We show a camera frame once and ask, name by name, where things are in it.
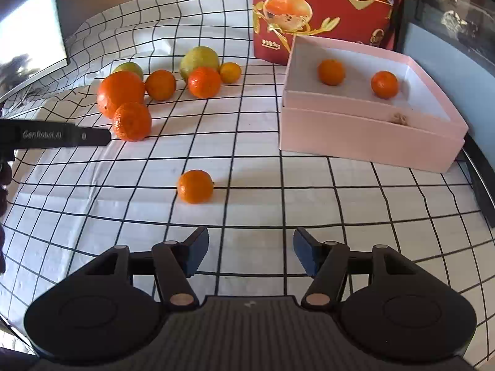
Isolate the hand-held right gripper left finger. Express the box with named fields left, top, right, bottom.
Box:
left=79, top=227, right=210, bottom=312

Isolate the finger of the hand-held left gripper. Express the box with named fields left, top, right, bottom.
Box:
left=0, top=119, right=113, bottom=149

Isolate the large smooth orange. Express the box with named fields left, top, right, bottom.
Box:
left=97, top=70, right=146, bottom=120

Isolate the large yellow-green citrus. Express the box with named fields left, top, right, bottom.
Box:
left=179, top=46, right=221, bottom=83

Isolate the small yellow-orange mandarin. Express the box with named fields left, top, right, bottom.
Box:
left=219, top=62, right=242, bottom=84

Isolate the bumpy orange mandarin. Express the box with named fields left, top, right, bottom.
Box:
left=113, top=102, right=152, bottom=142

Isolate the pink cardboard box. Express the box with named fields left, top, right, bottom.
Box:
left=279, top=35, right=469, bottom=174

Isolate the person's left hand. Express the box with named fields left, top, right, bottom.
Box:
left=0, top=162, right=11, bottom=275

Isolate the dark glass cabinet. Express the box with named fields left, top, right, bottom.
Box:
left=394, top=0, right=495, bottom=86

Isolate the white black-grid tablecloth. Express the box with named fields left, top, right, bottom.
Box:
left=0, top=0, right=489, bottom=341

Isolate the small yellow-green citrus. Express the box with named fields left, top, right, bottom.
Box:
left=112, top=62, right=144, bottom=82

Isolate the flat screen monitor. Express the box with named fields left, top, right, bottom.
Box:
left=0, top=0, right=71, bottom=103

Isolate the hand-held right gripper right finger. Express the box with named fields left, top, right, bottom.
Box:
left=293, top=228, right=424, bottom=311

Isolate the black table rim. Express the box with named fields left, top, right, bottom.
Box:
left=459, top=134, right=495, bottom=228

